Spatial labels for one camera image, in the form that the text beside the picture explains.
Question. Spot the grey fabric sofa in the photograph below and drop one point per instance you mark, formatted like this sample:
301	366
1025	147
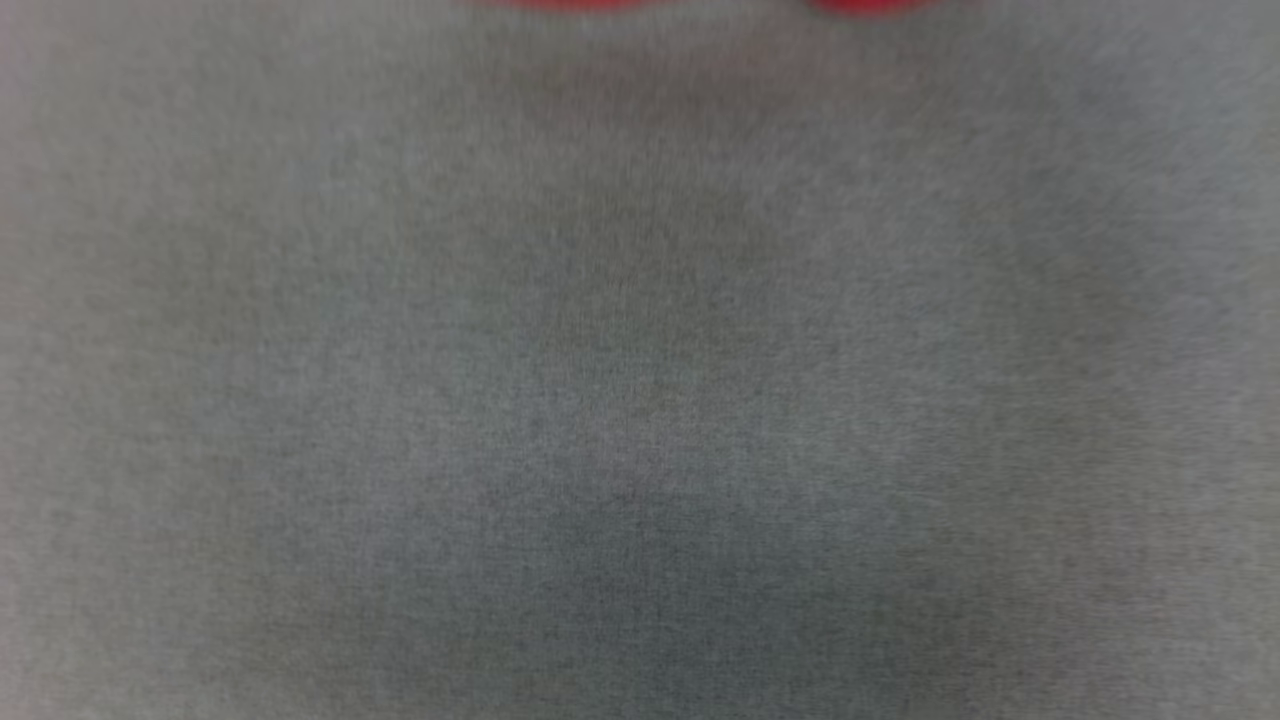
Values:
640	400

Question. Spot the red basketball jersey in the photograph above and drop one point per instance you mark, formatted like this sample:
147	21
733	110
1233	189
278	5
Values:
560	3

